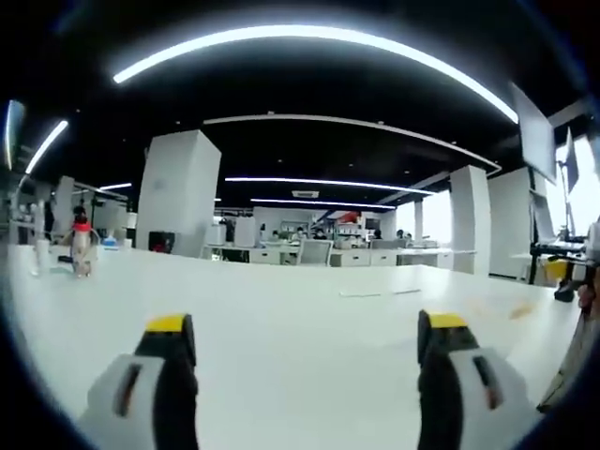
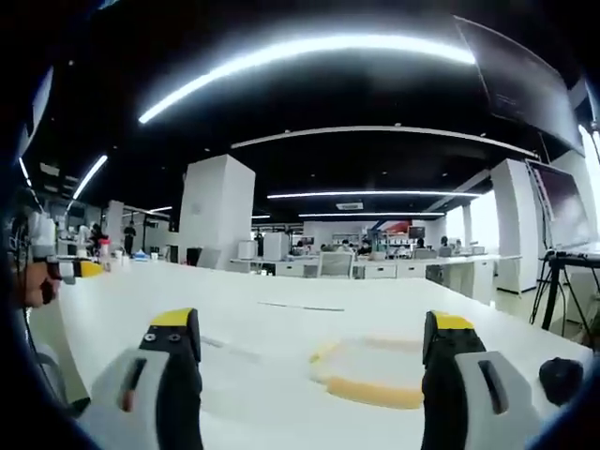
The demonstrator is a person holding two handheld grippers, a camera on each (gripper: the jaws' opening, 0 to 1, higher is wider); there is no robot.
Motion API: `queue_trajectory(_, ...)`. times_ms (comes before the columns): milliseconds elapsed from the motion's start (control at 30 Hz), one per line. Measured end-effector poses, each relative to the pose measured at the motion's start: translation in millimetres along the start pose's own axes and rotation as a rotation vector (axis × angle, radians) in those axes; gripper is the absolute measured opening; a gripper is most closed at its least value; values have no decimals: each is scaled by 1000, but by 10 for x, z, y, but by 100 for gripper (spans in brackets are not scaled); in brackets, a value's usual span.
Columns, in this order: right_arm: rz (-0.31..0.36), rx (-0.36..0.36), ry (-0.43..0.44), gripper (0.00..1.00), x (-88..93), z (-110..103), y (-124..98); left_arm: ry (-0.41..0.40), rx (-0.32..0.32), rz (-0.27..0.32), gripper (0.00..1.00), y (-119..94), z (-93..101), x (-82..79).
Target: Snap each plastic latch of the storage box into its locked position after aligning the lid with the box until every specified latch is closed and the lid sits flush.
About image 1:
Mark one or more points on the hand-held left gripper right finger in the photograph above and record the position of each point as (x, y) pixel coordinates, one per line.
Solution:
(450, 379)

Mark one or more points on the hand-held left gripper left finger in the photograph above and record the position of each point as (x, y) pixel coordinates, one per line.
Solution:
(159, 384)

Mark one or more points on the yellow bin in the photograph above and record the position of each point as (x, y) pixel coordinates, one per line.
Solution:
(556, 272)

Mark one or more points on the red-capped plastic bottle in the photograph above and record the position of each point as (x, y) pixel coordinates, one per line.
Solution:
(81, 248)

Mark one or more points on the white square pillar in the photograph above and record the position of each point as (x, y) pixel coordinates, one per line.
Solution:
(177, 192)
(470, 220)

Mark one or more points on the row of white desks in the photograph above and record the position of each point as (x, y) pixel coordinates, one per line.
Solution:
(347, 255)

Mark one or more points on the white cup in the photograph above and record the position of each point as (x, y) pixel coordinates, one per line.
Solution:
(41, 255)

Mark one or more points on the white office chair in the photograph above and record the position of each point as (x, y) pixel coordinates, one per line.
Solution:
(315, 253)

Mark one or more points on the short ceiling light strip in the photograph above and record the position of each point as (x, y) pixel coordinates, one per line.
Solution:
(46, 146)

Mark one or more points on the long ceiling light strip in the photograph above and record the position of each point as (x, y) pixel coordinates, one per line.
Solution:
(309, 47)

